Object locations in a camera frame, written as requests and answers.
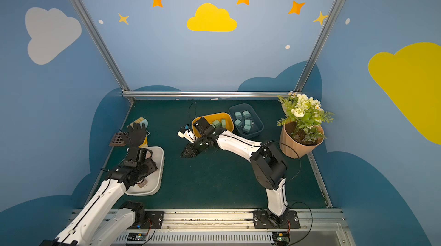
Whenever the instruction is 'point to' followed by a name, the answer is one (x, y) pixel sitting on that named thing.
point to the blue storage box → (257, 126)
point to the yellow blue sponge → (140, 120)
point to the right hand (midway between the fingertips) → (185, 153)
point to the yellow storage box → (219, 120)
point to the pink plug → (143, 184)
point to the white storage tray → (154, 179)
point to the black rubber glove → (134, 137)
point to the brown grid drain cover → (117, 140)
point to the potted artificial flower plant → (302, 124)
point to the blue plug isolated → (248, 122)
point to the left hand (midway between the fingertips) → (151, 164)
